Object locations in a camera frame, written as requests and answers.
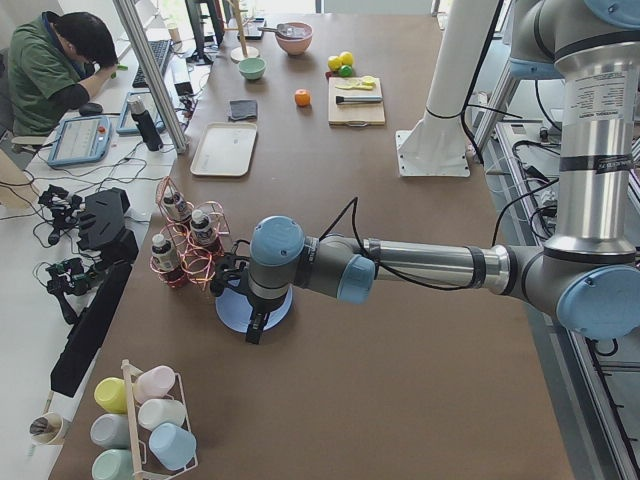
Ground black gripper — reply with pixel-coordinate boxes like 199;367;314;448
245;292;274;345

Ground blue plastic plate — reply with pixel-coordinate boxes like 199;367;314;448
215;288;293;333

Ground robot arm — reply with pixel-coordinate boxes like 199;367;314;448
241;1;639;343

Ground pink plastic cup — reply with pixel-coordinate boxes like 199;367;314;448
133;365;175;404

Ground dark drink bottle middle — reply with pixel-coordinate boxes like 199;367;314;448
190;209;216;247

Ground dark drink bottle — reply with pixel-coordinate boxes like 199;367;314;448
152;233;181;273
190;209;216;247
162;190;191;222

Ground dark drink bottle front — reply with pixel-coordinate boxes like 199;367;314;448
152;233;181;273

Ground white plastic cup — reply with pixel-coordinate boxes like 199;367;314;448
138;398;186;431

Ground light blue plastic cup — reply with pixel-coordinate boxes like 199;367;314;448
149;423;197;471

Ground dark drink bottle back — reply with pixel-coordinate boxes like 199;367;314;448
162;190;191;222

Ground yellow plastic cup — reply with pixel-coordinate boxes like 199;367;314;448
94;377;127;414

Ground grey plastic cup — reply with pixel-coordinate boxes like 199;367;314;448
90;413;130;449

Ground beige plastic tray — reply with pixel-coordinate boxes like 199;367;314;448
190;122;257;177

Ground pale green plastic cup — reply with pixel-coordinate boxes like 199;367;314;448
91;449;133;480

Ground grey folded cloth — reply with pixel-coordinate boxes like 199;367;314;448
228;99;258;122

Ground black spare gripper parts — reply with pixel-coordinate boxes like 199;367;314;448
38;184;84;246

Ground paper cup with tools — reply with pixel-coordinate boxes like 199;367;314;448
29;412;71;445

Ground orange fruit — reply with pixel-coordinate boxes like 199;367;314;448
294;89;311;108

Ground blue teach pendant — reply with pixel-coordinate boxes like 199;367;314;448
47;115;111;167
116;90;165;136

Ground wooden cutting board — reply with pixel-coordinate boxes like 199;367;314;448
328;77;386;126

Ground black thermos bottle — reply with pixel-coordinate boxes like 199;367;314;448
127;96;163;151

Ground green ceramic bowl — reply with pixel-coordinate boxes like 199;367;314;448
238;57;266;81

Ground sliced lemon pieces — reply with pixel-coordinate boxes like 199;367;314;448
335;76;376;91

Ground green lime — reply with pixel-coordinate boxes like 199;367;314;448
338;65;353;78

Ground black computer mouse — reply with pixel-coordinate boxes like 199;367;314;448
78;102;103;117

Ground wooden cup tree stand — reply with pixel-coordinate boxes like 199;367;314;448
225;0;260;64

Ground yellow lemon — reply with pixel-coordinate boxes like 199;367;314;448
339;51;354;66
327;56;342;72

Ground black keyboard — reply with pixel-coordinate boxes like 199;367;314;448
132;38;173;89

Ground pink bowl with ice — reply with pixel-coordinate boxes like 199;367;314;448
276;22;313;56

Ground seated person in green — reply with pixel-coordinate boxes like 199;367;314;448
7;11;118;136

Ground copper wire bottle holder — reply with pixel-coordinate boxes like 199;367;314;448
149;176;231;290

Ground white wire cup rack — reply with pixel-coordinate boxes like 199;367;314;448
121;359;199;479

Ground black handled knife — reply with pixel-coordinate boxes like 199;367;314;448
335;95;383;105

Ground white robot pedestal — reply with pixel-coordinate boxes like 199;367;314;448
396;0;503;177

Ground aluminium frame post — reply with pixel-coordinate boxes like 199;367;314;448
113;0;188;154

